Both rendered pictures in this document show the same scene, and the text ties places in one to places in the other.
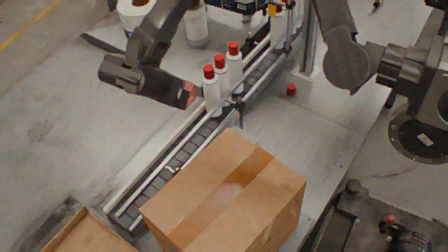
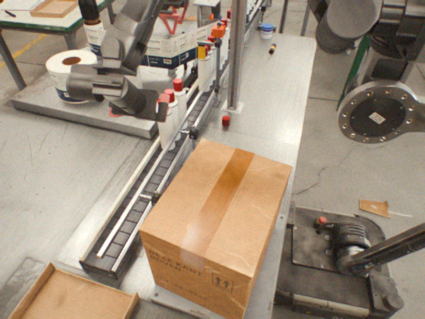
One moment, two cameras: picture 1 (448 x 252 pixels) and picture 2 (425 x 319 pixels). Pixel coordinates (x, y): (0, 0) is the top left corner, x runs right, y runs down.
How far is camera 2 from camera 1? 32 cm
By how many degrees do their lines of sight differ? 16
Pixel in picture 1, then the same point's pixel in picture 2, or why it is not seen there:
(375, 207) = (305, 214)
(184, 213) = (190, 219)
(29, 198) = not seen: outside the picture
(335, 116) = (268, 135)
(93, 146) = (47, 201)
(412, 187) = (322, 197)
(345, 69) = (351, 18)
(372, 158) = not seen: hidden behind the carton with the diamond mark
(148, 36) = (127, 33)
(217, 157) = (203, 163)
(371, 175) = not seen: hidden behind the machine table
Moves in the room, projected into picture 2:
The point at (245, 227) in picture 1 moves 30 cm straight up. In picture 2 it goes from (256, 217) to (282, 91)
